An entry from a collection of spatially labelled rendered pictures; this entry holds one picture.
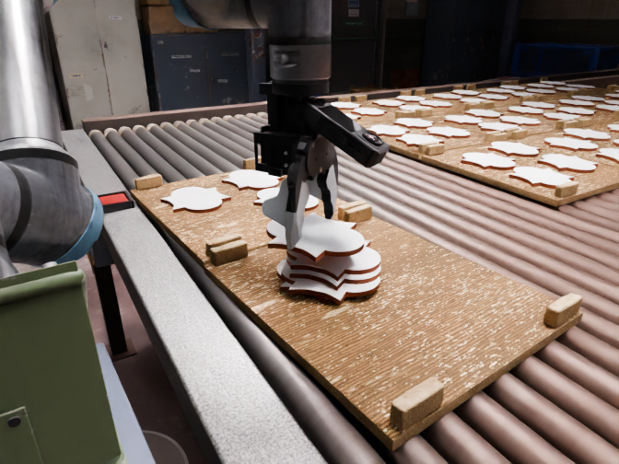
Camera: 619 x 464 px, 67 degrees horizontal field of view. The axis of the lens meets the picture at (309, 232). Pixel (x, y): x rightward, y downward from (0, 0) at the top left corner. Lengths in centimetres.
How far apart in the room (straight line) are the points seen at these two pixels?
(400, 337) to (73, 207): 44
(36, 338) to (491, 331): 48
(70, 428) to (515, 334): 49
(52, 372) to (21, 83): 42
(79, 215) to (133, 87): 490
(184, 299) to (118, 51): 487
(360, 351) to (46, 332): 32
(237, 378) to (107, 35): 505
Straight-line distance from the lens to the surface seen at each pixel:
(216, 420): 52
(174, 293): 73
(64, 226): 65
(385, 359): 55
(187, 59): 573
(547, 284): 81
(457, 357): 58
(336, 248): 62
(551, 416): 57
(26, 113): 72
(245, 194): 103
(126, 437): 59
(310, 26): 57
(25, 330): 42
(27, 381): 44
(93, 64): 543
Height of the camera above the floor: 129
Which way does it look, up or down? 25 degrees down
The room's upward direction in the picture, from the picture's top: straight up
